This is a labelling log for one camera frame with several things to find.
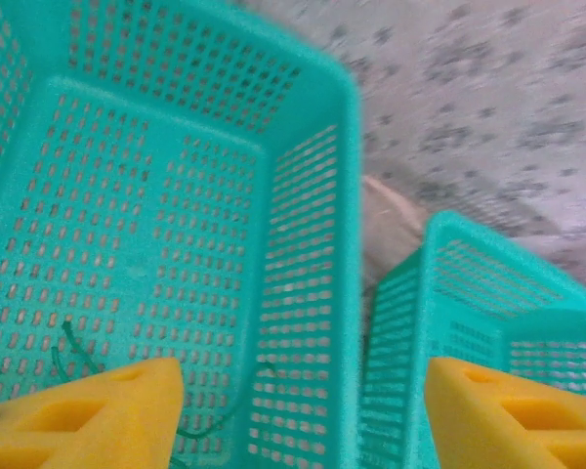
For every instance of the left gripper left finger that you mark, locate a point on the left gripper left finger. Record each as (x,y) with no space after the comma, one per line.
(78,430)

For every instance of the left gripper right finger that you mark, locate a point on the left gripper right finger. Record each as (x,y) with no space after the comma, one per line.
(508,430)

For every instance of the teal perforated plastic basket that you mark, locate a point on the teal perforated plastic basket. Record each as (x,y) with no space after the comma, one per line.
(127,146)
(425,293)

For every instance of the floral backdrop cloth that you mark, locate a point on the floral backdrop cloth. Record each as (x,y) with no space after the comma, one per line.
(469,98)

